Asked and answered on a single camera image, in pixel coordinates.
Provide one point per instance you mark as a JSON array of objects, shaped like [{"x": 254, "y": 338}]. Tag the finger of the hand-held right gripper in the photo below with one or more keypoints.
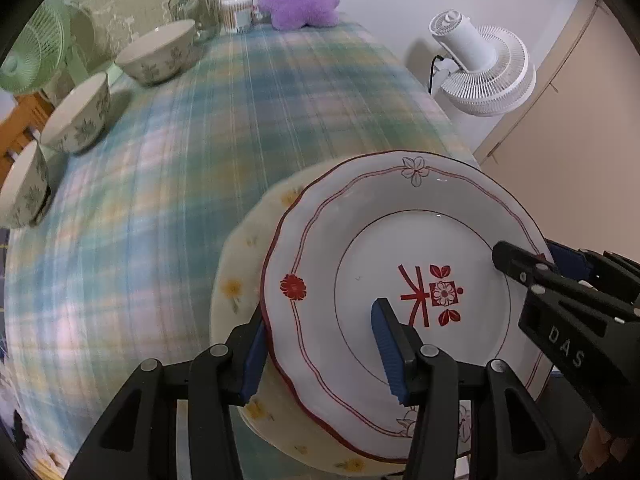
[
  {"x": 520, "y": 266},
  {"x": 567, "y": 260}
]

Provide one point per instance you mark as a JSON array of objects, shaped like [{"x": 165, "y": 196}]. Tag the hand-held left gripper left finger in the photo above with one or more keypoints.
[{"x": 252, "y": 355}]

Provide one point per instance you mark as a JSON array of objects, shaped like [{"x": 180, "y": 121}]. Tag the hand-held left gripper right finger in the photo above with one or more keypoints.
[{"x": 389, "y": 347}]

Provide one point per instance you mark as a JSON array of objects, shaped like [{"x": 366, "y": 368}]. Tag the round yellow floral plate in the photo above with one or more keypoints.
[{"x": 235, "y": 285}]

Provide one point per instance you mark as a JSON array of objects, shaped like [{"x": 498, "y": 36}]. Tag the white plate with red pattern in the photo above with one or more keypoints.
[{"x": 325, "y": 240}]

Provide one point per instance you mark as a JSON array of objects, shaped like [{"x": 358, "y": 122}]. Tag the grey floral ceramic bowl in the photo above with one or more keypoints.
[
  {"x": 160, "y": 60},
  {"x": 75, "y": 120},
  {"x": 25, "y": 195}
]

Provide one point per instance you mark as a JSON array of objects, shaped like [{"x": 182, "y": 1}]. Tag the person's right hand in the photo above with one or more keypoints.
[{"x": 600, "y": 447}]

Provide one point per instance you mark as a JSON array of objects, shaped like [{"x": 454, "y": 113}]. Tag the beige door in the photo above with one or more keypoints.
[{"x": 575, "y": 170}]

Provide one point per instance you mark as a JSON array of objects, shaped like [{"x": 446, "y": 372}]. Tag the plaid tablecloth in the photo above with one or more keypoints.
[{"x": 175, "y": 235}]

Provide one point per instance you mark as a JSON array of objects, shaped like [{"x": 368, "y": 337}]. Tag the white standing fan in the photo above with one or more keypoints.
[{"x": 480, "y": 60}]

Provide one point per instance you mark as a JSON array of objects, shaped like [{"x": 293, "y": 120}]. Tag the wooden chair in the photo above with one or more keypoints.
[{"x": 20, "y": 120}]

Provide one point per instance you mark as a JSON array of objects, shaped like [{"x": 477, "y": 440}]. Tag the cotton swab container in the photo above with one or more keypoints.
[{"x": 237, "y": 15}]

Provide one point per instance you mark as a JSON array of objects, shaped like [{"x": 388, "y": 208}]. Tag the glass jar with dark lid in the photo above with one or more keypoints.
[{"x": 195, "y": 5}]

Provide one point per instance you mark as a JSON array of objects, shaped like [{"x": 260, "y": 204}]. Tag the green desk fan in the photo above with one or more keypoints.
[{"x": 30, "y": 55}]

